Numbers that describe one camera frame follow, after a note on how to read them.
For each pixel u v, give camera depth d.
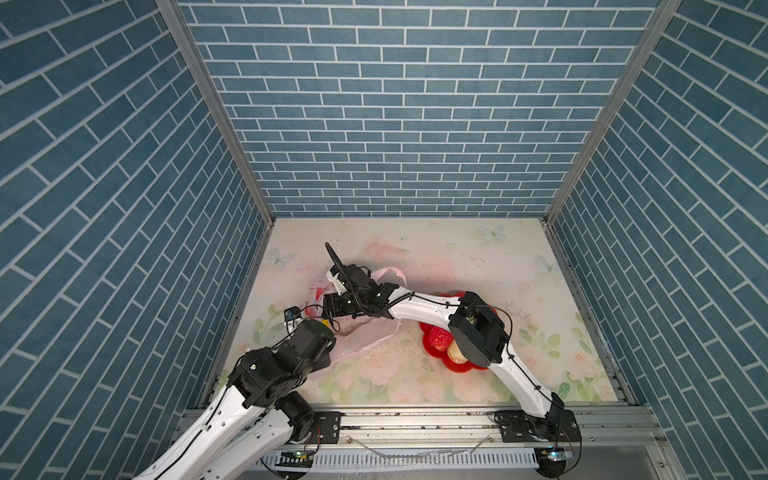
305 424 0.64
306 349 0.52
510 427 0.74
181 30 0.72
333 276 0.84
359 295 0.72
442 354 0.81
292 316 0.64
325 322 0.83
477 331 0.57
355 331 0.83
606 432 0.74
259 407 0.46
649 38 0.74
